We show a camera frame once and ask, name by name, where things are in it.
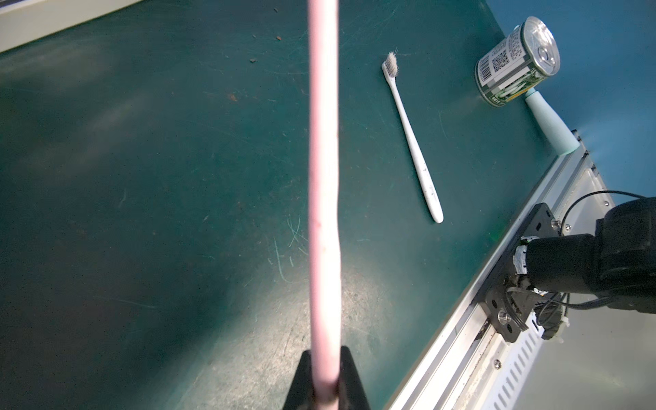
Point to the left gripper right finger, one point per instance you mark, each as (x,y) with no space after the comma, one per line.
(351,393)

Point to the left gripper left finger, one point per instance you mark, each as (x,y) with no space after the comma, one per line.
(301,393)

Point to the pale white toothbrush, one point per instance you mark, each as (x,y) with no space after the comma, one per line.
(390,70)

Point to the light pink toothbrush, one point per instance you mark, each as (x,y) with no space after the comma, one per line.
(324,246)

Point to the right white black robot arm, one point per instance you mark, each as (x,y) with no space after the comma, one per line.
(616,263)

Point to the white toothbrush holder rack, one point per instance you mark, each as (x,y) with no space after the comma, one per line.
(25,21)

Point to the light blue brush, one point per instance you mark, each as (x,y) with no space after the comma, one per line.
(558,134)

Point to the small metal can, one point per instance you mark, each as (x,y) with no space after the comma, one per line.
(526,57)

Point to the aluminium rail front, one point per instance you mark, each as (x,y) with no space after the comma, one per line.
(482,357)

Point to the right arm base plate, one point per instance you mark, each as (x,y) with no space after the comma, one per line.
(506,311)

